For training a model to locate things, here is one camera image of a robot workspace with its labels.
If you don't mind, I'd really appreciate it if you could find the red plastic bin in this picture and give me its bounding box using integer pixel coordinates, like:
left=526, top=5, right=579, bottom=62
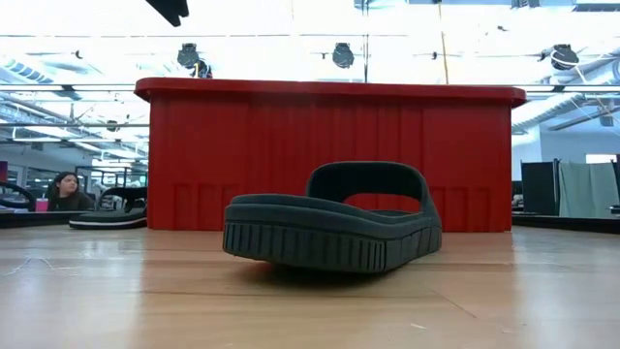
left=134, top=77, right=528, bottom=233

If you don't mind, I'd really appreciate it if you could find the yellow cable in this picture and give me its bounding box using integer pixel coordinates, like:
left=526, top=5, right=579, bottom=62
left=437, top=0, right=450, bottom=86

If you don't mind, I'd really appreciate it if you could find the person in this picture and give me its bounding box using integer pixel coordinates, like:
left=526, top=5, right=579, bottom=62
left=46, top=171, right=97, bottom=212

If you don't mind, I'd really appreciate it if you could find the black rubber slide sandal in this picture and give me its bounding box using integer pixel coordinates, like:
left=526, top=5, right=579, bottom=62
left=221, top=160, right=444, bottom=274

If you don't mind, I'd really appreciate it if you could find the grey-green fabric panel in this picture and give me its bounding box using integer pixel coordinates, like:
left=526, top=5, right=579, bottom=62
left=556, top=161, right=620, bottom=219

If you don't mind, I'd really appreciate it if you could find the black round ceiling lamp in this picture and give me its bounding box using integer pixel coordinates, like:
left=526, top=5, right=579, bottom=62
left=551, top=43, right=580, bottom=72
left=331, top=42, right=356, bottom=69
left=176, top=42, right=202, bottom=69

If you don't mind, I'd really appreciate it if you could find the black partition panel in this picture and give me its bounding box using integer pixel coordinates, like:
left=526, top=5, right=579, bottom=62
left=520, top=159, right=559, bottom=217

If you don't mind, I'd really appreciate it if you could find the straight black cable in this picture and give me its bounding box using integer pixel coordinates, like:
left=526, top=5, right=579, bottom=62
left=361, top=0, right=370, bottom=83

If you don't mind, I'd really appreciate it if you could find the black curved cable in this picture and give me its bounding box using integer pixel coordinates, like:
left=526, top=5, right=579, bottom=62
left=0, top=181, right=38, bottom=212

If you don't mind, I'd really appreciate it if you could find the black flip-flop sandal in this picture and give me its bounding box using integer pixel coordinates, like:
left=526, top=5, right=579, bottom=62
left=68, top=186, right=148, bottom=231

